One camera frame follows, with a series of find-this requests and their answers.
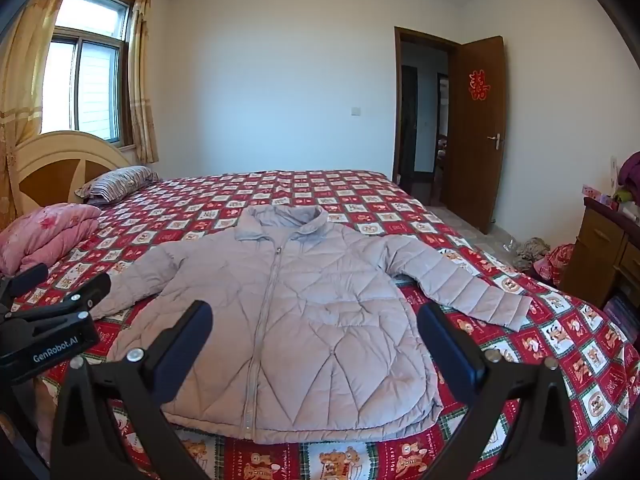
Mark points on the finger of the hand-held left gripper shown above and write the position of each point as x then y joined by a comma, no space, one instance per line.
25,280
82,292

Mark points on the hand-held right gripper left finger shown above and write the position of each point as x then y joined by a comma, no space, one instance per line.
185,355

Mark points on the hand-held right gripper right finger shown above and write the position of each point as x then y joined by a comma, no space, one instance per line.
450,355

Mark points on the light grey quilted jacket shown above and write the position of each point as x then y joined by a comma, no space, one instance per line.
310,320

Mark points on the folded pink quilt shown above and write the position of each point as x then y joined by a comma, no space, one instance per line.
45,235

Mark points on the red checked printed bedspread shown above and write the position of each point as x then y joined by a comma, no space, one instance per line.
550,310

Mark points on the cream wooden headboard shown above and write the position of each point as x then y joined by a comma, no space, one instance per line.
55,170

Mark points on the striped pillow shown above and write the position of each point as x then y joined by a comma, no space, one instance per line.
120,180

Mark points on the grey cloth pile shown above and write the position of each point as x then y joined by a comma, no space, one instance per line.
531,252

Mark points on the red printed cloth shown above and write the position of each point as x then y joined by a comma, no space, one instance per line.
555,262

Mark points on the brown wooden door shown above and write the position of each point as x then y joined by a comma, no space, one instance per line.
475,175

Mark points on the wooden cabinet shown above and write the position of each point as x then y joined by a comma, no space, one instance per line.
600,245

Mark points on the wide yellow curtain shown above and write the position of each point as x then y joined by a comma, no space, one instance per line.
25,85

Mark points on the window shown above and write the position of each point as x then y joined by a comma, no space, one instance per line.
95,85

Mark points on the pink box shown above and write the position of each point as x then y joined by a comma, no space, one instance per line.
595,194

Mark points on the purple cloth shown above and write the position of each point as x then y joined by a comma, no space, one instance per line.
631,170

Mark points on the red paper door decoration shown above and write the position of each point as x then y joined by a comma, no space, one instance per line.
478,85

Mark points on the dark wooden door frame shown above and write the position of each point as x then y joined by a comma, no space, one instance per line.
396,110

